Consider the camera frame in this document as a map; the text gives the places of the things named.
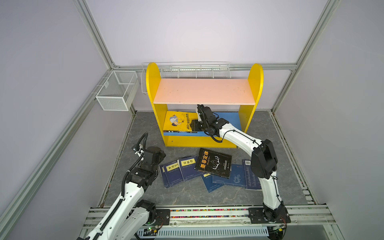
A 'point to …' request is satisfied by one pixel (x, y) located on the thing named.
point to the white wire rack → (188, 69)
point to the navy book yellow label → (187, 165)
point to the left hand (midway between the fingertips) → (156, 154)
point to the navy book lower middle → (207, 179)
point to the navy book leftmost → (164, 177)
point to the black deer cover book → (214, 162)
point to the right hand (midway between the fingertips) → (193, 125)
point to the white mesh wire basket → (119, 92)
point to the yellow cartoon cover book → (179, 122)
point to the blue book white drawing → (237, 176)
